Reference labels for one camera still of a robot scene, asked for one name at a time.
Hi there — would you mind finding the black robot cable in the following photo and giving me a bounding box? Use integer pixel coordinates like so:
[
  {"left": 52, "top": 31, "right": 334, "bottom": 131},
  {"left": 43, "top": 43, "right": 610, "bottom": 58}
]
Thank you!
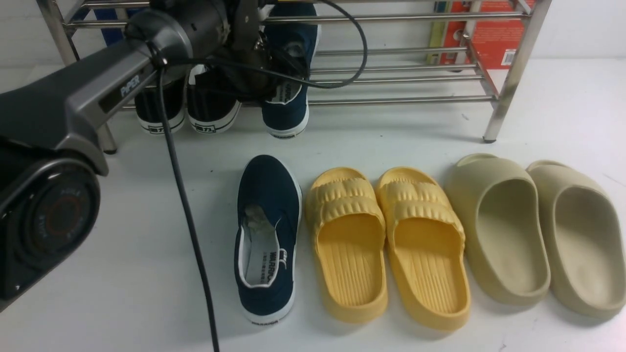
[{"left": 147, "top": 0, "right": 368, "bottom": 352}]

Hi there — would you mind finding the left black canvas sneaker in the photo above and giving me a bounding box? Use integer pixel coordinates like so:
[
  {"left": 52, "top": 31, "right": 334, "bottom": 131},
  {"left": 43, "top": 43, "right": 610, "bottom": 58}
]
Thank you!
[{"left": 134, "top": 78, "right": 186, "bottom": 135}]

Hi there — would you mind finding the right black canvas sneaker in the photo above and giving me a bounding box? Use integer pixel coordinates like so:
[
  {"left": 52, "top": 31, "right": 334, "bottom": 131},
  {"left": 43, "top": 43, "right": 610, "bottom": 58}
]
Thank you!
[{"left": 186, "top": 65, "right": 242, "bottom": 134}]

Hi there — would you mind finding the left yellow foam slipper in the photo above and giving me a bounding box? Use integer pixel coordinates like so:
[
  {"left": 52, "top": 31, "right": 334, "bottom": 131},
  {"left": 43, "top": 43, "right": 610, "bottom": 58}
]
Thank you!
[{"left": 305, "top": 167, "right": 388, "bottom": 325}]

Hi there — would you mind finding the right olive foam slide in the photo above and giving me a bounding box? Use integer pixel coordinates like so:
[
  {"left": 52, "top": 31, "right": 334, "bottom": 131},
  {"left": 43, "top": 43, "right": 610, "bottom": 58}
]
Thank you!
[{"left": 526, "top": 160, "right": 625, "bottom": 320}]

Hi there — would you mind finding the right yellow foam slipper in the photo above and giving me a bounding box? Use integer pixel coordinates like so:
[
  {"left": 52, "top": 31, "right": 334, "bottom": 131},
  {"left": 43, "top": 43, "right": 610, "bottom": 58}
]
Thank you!
[{"left": 375, "top": 167, "right": 471, "bottom": 331}]

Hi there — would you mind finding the red book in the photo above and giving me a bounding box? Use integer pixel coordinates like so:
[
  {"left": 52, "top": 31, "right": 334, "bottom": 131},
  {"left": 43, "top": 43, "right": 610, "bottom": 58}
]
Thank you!
[{"left": 429, "top": 1, "right": 524, "bottom": 70}]

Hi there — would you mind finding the yellow foam slipper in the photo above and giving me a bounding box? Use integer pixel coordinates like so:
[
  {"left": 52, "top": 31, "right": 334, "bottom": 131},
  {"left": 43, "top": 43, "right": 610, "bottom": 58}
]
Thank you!
[
  {"left": 375, "top": 167, "right": 471, "bottom": 331},
  {"left": 305, "top": 167, "right": 388, "bottom": 325}
]

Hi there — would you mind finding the blue box behind rack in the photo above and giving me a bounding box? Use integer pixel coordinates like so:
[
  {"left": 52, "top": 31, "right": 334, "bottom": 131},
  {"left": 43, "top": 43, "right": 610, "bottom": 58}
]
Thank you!
[{"left": 93, "top": 7, "right": 147, "bottom": 47}]

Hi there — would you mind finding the steel shoe rack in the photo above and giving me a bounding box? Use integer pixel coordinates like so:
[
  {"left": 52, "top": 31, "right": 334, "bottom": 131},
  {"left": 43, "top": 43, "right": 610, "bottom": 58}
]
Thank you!
[{"left": 37, "top": 0, "right": 551, "bottom": 143}]

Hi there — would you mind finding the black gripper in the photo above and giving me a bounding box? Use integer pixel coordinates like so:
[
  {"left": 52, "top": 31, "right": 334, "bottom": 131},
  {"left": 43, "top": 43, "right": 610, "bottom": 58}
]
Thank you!
[{"left": 221, "top": 0, "right": 280, "bottom": 102}]

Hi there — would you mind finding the left olive foam slide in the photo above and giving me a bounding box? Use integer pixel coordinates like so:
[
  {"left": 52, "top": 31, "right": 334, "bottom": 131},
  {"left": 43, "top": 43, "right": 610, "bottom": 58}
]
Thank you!
[{"left": 444, "top": 153, "right": 551, "bottom": 306}]

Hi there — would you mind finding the navy slip-on shoe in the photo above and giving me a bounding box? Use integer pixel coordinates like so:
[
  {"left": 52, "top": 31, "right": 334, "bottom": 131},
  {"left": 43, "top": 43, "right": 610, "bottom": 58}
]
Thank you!
[
  {"left": 234, "top": 154, "right": 303, "bottom": 326},
  {"left": 261, "top": 2, "right": 321, "bottom": 139}
]

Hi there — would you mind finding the olive foam slide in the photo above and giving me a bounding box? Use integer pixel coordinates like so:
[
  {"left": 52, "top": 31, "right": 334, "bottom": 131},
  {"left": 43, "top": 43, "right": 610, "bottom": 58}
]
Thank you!
[
  {"left": 444, "top": 153, "right": 551, "bottom": 306},
  {"left": 526, "top": 160, "right": 625, "bottom": 320}
]

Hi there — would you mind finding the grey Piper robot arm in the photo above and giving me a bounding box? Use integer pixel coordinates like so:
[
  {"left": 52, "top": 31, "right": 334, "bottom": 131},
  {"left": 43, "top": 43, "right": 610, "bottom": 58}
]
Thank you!
[{"left": 0, "top": 0, "right": 266, "bottom": 310}]

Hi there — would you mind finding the black canvas sneaker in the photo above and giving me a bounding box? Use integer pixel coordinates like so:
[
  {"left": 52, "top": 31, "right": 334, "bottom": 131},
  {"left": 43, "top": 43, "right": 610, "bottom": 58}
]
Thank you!
[
  {"left": 134, "top": 78, "right": 186, "bottom": 135},
  {"left": 186, "top": 65, "right": 242, "bottom": 134}
]

